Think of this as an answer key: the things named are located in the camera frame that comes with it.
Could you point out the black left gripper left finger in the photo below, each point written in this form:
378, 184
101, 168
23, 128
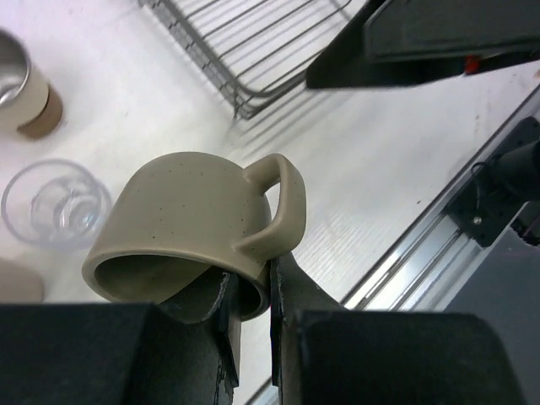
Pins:
184, 351

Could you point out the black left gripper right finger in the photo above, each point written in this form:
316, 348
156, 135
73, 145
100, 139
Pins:
323, 353

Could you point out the olive ceramic cup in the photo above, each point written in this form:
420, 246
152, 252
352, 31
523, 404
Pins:
184, 213

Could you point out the beige plastic tumbler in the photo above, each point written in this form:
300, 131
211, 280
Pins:
19, 284

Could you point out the clear glass cup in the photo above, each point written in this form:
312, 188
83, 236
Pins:
55, 204

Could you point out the steel cup with brown band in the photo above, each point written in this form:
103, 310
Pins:
30, 105

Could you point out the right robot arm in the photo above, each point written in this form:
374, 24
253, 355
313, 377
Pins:
399, 44

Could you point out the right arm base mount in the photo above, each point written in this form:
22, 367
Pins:
499, 186

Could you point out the wire dish rack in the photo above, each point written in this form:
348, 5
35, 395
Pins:
253, 52

